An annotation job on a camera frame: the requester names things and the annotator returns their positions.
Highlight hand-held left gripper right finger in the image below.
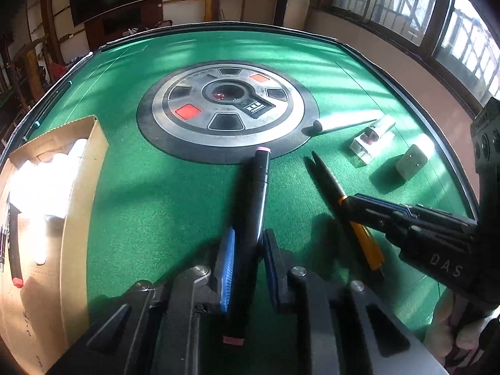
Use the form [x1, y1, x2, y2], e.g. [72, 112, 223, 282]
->
[263, 228, 412, 375]

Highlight white charger plug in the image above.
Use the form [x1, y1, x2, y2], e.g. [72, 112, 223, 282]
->
[12, 156, 67, 219]

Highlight cardboard box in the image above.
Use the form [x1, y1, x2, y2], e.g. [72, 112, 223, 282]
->
[0, 115, 110, 373]

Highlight round table centre console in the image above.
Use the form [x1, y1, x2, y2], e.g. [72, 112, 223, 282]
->
[137, 62, 320, 165]

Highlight person's right hand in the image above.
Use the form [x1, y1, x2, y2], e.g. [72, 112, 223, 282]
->
[425, 292, 486, 368]

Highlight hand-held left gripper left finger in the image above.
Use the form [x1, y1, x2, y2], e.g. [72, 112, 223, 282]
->
[72, 227, 236, 375]

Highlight white plug adapter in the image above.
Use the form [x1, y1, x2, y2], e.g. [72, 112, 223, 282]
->
[394, 133, 435, 181]

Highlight black marker red cap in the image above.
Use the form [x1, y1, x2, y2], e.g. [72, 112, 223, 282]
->
[8, 207, 24, 288]

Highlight barred window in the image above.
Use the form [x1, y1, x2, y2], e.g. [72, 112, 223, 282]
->
[332, 0, 500, 98]

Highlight yellow and black pen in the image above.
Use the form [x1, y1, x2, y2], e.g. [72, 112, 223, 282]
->
[311, 151, 385, 280]

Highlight white tube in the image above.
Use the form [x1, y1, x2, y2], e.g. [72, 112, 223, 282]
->
[311, 110, 384, 137]

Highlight black marker pink caps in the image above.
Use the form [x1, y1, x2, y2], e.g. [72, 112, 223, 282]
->
[222, 146, 271, 346]

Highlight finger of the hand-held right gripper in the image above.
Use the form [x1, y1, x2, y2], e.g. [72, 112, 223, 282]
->
[346, 199, 407, 239]
[352, 194, 477, 231]

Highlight dark television cabinet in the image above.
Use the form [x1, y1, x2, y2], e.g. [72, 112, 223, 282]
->
[84, 6, 165, 49]

